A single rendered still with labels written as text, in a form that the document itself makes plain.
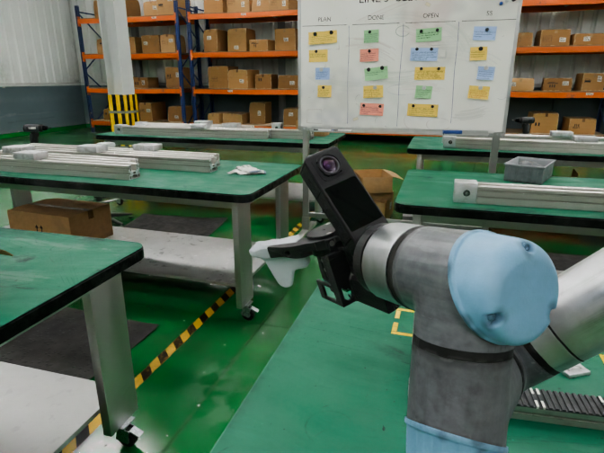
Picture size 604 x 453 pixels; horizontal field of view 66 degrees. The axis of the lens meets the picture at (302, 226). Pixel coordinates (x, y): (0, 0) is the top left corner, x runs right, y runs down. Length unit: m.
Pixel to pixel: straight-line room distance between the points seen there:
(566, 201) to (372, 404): 1.67
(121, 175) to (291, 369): 2.09
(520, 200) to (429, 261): 1.97
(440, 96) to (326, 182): 3.07
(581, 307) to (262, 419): 0.56
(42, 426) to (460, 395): 1.67
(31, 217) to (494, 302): 3.50
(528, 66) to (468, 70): 7.78
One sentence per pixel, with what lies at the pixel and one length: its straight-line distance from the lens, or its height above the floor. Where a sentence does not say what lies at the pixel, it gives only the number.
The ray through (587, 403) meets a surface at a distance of 0.97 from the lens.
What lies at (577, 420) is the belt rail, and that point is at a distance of 0.96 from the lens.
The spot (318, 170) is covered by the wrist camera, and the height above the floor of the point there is 1.24.
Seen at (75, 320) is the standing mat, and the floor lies 0.01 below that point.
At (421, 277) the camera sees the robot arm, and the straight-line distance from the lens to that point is 0.37.
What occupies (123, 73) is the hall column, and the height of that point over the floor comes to 1.41.
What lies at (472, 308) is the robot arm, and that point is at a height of 1.19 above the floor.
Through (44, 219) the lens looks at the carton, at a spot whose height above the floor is 0.42.
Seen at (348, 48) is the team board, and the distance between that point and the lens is 3.60.
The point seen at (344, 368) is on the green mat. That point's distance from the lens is 0.98.
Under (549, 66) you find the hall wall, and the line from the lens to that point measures 11.33.
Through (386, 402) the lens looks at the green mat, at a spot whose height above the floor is 0.78.
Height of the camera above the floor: 1.33
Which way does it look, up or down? 18 degrees down
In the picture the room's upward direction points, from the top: straight up
